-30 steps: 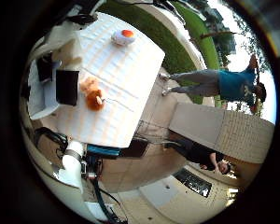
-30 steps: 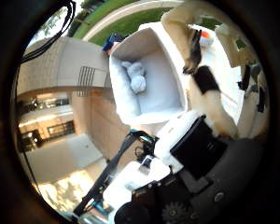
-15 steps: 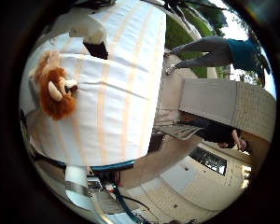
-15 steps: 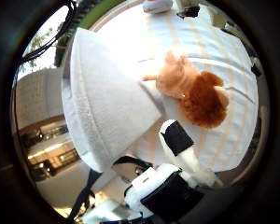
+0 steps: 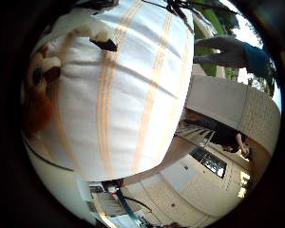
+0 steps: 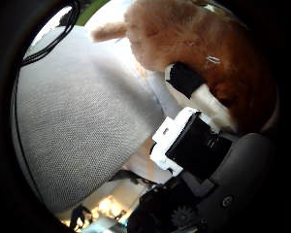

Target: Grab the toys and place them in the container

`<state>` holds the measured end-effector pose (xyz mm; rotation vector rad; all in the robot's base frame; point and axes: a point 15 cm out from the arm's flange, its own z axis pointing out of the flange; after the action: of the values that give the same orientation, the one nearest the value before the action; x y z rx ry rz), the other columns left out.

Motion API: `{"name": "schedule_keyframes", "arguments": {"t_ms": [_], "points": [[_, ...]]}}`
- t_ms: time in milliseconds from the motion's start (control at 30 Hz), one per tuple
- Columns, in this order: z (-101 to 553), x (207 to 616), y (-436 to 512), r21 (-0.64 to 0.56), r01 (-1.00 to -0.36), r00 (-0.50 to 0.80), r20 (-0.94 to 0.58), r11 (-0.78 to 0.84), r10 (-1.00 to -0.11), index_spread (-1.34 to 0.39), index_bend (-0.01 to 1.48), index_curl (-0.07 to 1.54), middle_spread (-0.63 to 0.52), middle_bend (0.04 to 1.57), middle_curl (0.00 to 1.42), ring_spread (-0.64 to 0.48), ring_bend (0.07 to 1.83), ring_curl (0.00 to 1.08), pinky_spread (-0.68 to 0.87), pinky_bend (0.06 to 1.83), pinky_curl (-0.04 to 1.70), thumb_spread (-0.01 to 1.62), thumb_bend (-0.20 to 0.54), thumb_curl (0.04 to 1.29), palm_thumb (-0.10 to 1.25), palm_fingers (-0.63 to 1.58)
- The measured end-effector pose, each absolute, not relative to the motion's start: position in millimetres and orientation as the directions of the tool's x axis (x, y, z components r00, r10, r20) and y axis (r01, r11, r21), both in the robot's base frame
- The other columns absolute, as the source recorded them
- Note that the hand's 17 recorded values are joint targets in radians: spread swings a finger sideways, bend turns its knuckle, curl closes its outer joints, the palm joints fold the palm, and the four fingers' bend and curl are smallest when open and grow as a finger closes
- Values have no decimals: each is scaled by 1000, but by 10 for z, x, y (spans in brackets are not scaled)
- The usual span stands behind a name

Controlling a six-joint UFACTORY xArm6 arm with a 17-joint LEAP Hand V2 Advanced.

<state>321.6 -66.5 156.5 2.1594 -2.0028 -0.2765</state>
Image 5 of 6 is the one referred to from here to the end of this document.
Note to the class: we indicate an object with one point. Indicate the orange-haired plush doll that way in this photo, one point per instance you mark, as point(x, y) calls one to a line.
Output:
point(39, 104)

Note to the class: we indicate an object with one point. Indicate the white striped tablecloth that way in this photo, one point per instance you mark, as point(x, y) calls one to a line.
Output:
point(123, 104)

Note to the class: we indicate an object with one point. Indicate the metal stair railing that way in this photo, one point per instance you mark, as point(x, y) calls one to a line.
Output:
point(193, 134)

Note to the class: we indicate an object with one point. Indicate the dark window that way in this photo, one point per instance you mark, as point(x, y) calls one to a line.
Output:
point(209, 161)

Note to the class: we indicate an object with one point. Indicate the person in dark clothes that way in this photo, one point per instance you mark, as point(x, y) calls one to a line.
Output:
point(224, 136)

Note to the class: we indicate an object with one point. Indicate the person in blue shirt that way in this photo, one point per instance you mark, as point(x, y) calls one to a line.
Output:
point(231, 52)

